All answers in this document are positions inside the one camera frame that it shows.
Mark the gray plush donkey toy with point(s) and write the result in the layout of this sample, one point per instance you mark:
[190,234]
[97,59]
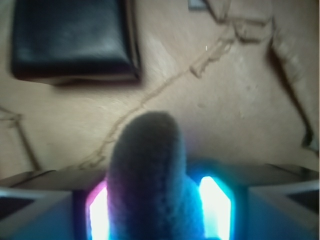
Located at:
[149,193]

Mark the black leather wallet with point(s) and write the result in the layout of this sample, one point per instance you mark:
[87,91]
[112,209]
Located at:
[62,40]

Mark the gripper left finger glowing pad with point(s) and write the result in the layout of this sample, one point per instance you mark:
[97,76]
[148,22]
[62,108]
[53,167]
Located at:
[54,205]

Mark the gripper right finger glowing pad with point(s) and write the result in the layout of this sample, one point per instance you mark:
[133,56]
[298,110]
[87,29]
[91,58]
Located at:
[258,202]

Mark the brown paper bag bin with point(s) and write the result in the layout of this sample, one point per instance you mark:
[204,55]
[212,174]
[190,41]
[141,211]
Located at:
[237,112]

